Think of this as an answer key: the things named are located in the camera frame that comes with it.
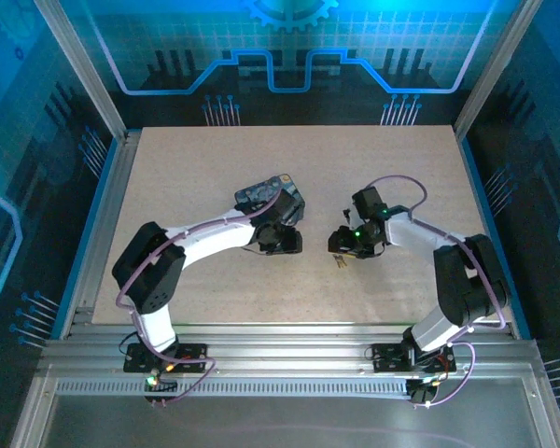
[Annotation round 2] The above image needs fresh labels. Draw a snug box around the blue patterned cloth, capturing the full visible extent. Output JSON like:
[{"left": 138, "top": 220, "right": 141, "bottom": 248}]
[{"left": 233, "top": 173, "right": 306, "bottom": 226}]

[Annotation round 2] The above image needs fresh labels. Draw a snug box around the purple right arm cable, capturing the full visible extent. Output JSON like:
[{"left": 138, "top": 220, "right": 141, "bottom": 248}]
[{"left": 369, "top": 174, "right": 512, "bottom": 410}]

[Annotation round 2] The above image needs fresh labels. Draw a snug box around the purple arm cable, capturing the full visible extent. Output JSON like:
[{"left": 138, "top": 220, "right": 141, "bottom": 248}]
[
  {"left": 369, "top": 174, "right": 512, "bottom": 410},
  {"left": 115, "top": 186, "right": 285, "bottom": 406}
]

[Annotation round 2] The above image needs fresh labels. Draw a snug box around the aluminium front frame rail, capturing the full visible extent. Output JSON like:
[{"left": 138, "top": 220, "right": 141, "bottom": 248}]
[{"left": 37, "top": 322, "right": 541, "bottom": 375}]

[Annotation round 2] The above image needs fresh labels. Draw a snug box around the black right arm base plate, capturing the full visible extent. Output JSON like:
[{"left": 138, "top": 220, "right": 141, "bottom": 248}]
[{"left": 370, "top": 342, "right": 457, "bottom": 374}]

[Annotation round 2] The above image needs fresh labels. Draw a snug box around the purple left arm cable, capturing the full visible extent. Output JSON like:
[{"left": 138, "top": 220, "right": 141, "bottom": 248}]
[{"left": 115, "top": 186, "right": 285, "bottom": 406}]

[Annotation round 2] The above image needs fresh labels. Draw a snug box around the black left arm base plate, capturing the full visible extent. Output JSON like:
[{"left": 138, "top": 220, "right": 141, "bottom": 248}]
[{"left": 122, "top": 342, "right": 210, "bottom": 374}]

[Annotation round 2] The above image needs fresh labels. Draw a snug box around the slotted grey cable duct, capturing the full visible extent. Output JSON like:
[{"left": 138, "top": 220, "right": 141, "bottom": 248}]
[{"left": 54, "top": 377, "right": 414, "bottom": 399}]

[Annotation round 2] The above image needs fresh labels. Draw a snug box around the aluminium side frame rail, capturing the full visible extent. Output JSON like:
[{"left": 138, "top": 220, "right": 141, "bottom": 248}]
[{"left": 59, "top": 130, "right": 142, "bottom": 338}]

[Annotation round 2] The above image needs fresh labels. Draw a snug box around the aluminium frame post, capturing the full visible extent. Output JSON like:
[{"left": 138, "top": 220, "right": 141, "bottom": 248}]
[
  {"left": 453, "top": 0, "right": 545, "bottom": 141},
  {"left": 31, "top": 0, "right": 130, "bottom": 142}
]

